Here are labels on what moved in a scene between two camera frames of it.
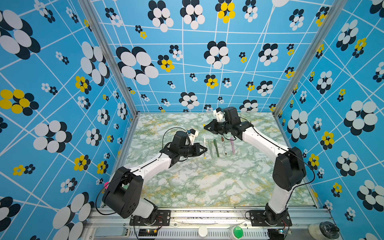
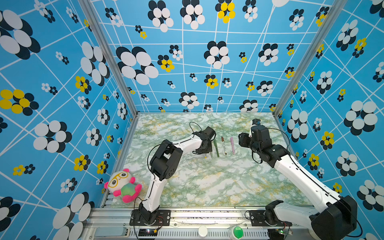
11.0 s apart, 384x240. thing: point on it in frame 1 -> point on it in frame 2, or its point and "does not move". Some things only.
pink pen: (232, 145) does not move
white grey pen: (223, 140) does not move
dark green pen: (215, 143) does not move
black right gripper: (213, 124) -> (243, 139)
